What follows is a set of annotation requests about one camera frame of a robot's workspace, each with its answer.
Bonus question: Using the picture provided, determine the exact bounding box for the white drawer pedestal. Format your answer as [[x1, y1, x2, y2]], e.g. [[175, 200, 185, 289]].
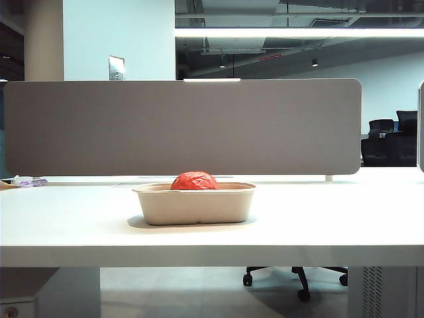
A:
[[0, 267, 101, 318]]

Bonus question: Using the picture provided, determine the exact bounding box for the white perforated desk leg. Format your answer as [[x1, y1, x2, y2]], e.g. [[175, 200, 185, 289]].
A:
[[347, 266, 424, 318]]

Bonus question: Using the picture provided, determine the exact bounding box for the black office chair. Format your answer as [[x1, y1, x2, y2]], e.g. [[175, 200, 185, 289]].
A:
[[394, 110, 419, 167], [360, 119, 396, 167]]

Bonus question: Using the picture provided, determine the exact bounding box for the purple and white packet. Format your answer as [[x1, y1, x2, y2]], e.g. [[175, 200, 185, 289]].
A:
[[11, 176, 49, 187]]

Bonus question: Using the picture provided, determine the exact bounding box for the black office chair base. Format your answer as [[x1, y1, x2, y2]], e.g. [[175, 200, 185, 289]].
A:
[[242, 266, 349, 302]]

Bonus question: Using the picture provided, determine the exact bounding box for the silver wall switch plate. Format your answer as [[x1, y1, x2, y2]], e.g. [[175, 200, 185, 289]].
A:
[[109, 56, 126, 81]]

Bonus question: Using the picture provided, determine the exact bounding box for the beige paper lunchbox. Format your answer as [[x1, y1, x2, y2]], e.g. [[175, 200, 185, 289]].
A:
[[132, 181, 257, 227]]

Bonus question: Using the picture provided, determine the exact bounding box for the grey fabric desk divider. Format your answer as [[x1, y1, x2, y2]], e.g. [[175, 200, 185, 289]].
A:
[[3, 78, 363, 176], [417, 79, 424, 173]]

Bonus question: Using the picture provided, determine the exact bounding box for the long linear ceiling light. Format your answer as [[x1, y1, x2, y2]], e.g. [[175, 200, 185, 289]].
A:
[[174, 27, 424, 38]]

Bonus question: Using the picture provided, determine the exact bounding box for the red ball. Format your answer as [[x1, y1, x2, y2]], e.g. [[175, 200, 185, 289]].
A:
[[170, 170, 221, 191]]

